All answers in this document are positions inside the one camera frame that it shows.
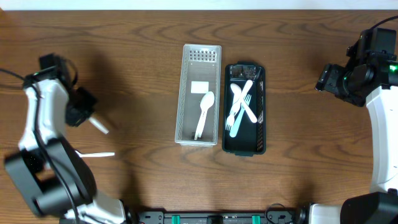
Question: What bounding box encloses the white plastic spoon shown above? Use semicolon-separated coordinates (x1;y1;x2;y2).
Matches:
199;91;215;138
89;116;109;134

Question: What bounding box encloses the mint green plastic fork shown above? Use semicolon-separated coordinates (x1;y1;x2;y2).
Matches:
229;94;251;138

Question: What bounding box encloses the white plastic utensil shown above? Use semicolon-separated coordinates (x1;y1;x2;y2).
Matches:
194;109;208;140

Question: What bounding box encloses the white plastic fork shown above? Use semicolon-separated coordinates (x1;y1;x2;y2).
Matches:
226;107;239;131

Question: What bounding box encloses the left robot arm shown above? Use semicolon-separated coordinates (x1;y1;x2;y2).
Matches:
4;70;131;223

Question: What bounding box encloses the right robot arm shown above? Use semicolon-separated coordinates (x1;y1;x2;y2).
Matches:
306;58;397;223

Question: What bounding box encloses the black plastic basket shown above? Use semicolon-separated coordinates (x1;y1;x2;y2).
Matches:
222;62;266;157

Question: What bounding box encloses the white plastic basket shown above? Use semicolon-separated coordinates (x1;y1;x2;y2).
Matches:
175;44;221;147

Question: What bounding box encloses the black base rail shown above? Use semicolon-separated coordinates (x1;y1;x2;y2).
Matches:
125;203;309;224

